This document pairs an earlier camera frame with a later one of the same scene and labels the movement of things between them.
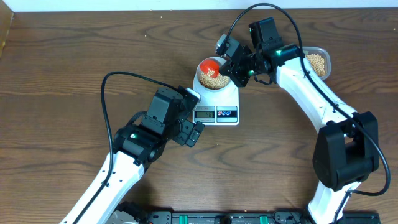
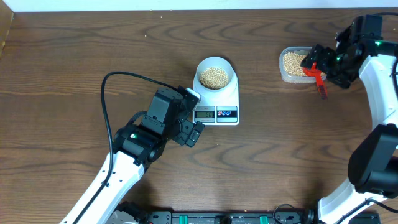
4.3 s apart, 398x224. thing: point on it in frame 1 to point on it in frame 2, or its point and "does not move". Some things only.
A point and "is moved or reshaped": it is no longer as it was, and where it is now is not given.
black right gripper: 234,73 to 343,81
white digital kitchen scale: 219,107 does not move
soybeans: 209,81 does not move
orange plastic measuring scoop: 209,64 is moved or reshaped
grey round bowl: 208,74 does not move
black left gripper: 186,127 does not move
